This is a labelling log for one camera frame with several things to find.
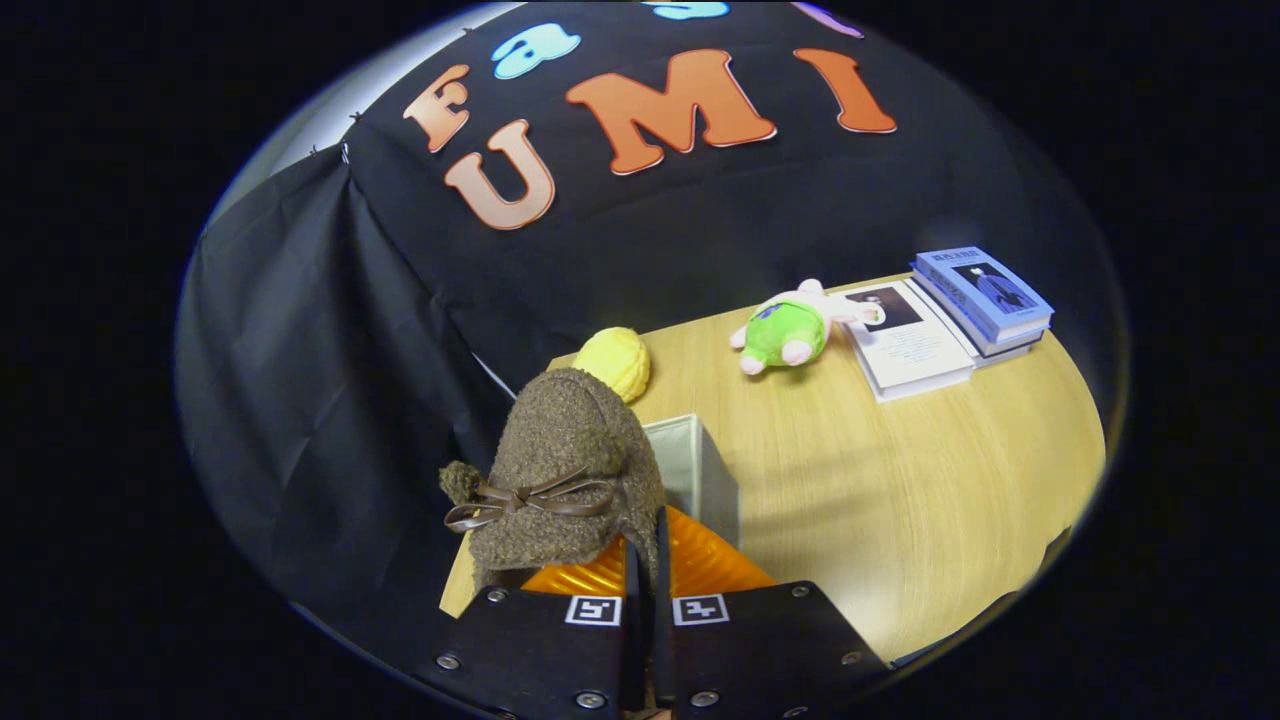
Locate black backdrop cloth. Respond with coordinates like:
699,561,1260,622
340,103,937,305
175,0,1126,651

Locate blue book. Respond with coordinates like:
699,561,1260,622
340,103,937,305
908,246,1055,367

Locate yellow plush bun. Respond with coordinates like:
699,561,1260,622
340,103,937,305
573,327,652,405

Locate cream fabric storage box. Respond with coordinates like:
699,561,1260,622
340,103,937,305
640,413,743,549

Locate green and pink plush toy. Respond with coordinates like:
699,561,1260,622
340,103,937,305
729,279,886,376

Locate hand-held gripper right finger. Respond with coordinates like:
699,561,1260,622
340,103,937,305
650,505,891,720

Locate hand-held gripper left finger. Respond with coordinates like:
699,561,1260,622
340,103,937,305
415,535,646,720

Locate brown fuzzy shoe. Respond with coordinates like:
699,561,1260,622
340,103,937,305
438,367,666,591

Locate white book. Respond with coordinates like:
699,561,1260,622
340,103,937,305
845,279,976,403

